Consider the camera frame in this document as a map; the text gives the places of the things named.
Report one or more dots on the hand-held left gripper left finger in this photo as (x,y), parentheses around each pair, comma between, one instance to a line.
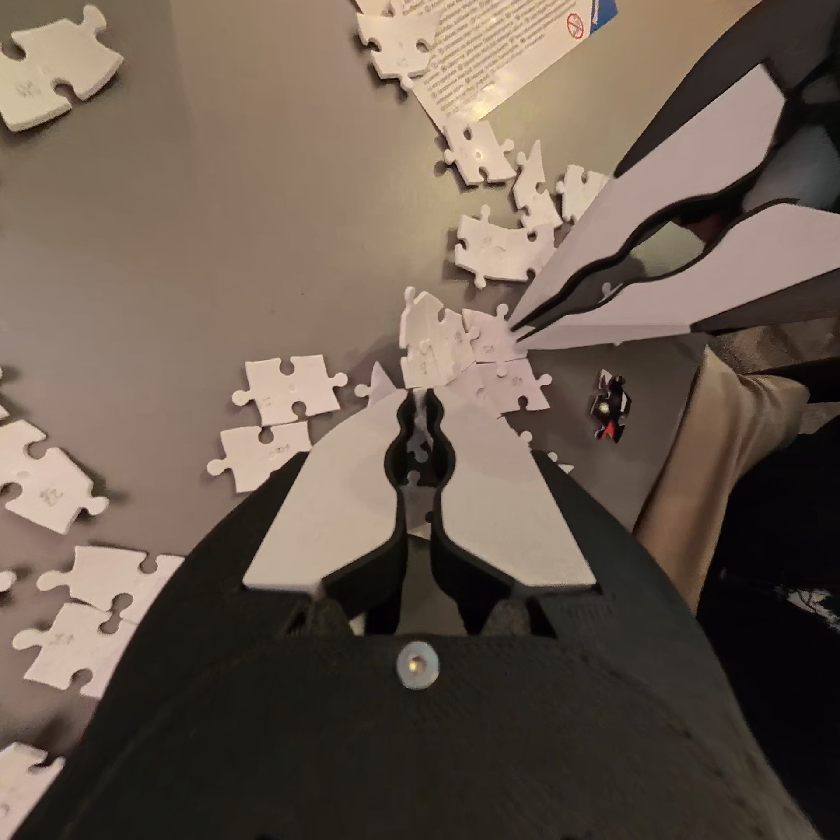
(328,512)

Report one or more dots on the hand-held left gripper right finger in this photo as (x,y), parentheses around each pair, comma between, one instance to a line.
(505,512)

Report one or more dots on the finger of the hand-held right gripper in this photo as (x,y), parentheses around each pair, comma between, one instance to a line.
(754,269)
(689,151)

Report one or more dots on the white jigsaw piece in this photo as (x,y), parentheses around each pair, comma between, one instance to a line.
(492,338)

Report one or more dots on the scattered white puzzle pieces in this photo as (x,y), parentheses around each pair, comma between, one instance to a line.
(289,387)

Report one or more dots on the black red jigsaw piece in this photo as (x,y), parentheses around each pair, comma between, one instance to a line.
(610,410)

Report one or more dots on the beige garment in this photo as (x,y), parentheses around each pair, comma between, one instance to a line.
(709,426)

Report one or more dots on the white instruction leaflet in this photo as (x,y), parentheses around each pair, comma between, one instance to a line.
(499,52)

